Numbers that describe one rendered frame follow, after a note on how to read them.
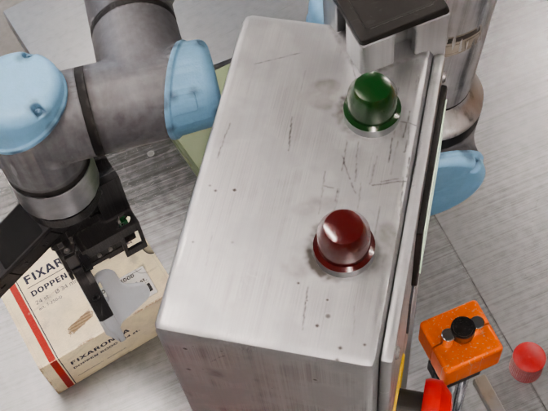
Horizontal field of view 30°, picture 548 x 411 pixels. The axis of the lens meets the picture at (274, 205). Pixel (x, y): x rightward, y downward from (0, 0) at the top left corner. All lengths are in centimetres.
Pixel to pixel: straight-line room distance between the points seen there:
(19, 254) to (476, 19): 46
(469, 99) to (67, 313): 46
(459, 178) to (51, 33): 65
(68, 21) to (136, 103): 58
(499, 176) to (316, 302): 80
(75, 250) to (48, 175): 14
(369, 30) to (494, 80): 83
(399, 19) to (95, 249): 57
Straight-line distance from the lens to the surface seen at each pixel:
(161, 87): 82
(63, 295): 109
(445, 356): 72
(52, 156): 84
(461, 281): 114
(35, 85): 81
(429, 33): 48
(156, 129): 83
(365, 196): 44
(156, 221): 119
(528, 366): 108
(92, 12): 90
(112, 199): 96
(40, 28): 140
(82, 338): 107
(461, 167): 92
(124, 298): 104
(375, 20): 47
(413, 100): 47
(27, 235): 96
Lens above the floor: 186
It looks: 60 degrees down
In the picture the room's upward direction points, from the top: 9 degrees counter-clockwise
